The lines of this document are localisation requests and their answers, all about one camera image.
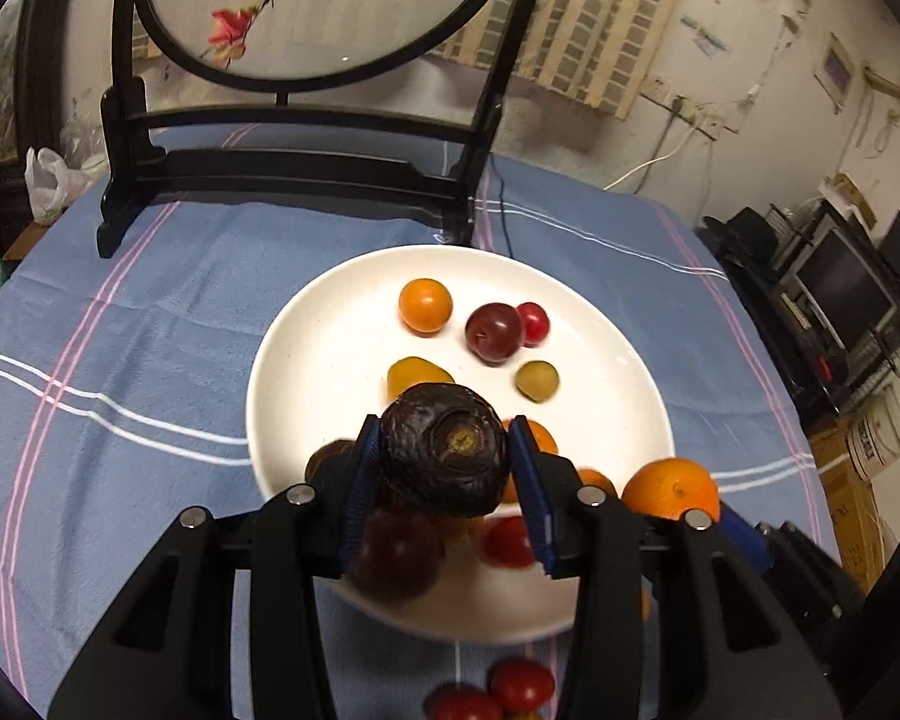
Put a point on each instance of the wrinkled dark passion fruit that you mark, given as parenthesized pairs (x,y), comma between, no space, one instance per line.
(444,452)

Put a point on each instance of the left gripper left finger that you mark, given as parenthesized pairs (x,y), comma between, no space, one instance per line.
(163,648)

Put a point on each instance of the olive green small fruit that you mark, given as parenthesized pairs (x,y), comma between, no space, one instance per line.
(537,380)

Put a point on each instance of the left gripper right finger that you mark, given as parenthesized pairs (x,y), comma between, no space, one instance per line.
(726,646)

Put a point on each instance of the white plastic bag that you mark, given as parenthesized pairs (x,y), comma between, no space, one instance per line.
(51,184)

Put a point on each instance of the medium orange mandarin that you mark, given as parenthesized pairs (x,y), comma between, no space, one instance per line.
(592,477)

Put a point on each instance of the yellow-green citrus fruit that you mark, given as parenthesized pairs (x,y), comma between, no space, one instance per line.
(456,528)

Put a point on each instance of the blue striped tablecloth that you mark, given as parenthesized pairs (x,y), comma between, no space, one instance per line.
(122,381)

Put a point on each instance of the round embroidery screen stand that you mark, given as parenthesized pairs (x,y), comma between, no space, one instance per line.
(150,91)

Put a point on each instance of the small orange tangerine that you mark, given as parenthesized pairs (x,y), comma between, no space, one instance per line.
(410,371)

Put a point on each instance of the smooth orange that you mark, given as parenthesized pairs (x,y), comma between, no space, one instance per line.
(671,487)

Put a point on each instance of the dark maroon plum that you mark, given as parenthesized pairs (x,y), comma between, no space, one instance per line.
(494,333)

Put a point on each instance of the white bucket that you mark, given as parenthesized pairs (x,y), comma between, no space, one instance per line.
(873,435)

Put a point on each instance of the dark purple plum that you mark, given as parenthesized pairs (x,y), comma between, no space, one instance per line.
(400,557)

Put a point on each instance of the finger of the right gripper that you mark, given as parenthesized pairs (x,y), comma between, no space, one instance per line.
(746,538)

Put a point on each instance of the dark red tomato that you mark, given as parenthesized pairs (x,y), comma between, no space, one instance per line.
(459,701)

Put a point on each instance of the red cherry tomato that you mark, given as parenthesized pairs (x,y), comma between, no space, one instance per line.
(535,323)
(503,542)

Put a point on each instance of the small orange kumquat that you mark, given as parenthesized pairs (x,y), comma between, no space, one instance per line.
(425,306)

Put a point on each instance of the striped beige curtain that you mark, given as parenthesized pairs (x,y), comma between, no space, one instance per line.
(595,52)

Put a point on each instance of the red cherry tomato back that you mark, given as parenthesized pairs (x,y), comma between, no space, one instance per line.
(503,542)

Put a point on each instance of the computer monitor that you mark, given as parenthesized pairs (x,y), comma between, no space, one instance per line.
(834,283)

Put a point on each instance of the white oval plate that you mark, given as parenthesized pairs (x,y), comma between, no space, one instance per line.
(451,342)

